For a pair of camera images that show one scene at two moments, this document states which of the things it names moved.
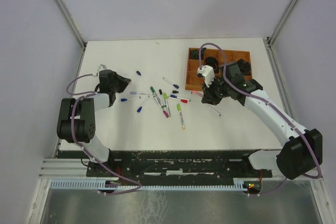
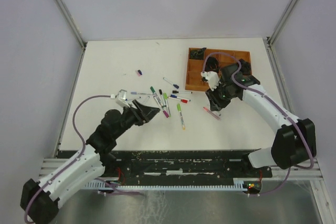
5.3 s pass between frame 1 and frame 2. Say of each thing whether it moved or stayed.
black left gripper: moved
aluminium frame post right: stayed
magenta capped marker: stayed
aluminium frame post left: stayed
